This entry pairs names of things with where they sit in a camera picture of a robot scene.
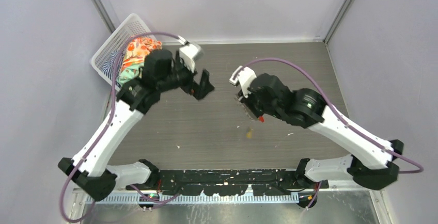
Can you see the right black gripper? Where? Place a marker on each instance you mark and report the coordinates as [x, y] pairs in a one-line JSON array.
[[247, 101]]

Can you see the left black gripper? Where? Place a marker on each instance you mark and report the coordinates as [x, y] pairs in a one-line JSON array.
[[198, 90]]

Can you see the red handled metal keyring holder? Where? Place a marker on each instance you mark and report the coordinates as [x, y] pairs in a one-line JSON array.
[[249, 109]]

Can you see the yellow tagged key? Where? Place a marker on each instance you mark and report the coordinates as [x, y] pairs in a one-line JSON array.
[[249, 133]]

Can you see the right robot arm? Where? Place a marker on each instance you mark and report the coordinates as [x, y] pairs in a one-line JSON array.
[[367, 164]]

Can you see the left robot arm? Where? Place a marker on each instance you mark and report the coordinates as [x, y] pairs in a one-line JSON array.
[[162, 71]]

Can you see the mint green cloth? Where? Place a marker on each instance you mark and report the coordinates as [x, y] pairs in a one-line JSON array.
[[128, 74]]

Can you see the orange floral cloth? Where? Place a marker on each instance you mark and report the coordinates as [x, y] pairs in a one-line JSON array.
[[137, 51]]

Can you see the white plastic basket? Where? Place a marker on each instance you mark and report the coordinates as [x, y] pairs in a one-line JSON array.
[[131, 26]]

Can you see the blue striped cloth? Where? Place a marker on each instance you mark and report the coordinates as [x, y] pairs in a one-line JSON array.
[[112, 62]]

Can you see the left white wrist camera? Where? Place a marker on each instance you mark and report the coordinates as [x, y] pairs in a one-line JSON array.
[[190, 53]]

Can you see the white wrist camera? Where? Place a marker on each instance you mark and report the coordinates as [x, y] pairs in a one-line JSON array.
[[190, 53], [243, 77]]

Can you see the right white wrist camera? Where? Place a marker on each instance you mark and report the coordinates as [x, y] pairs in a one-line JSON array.
[[243, 77]]

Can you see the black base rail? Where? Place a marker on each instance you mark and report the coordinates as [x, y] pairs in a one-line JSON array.
[[262, 182]]

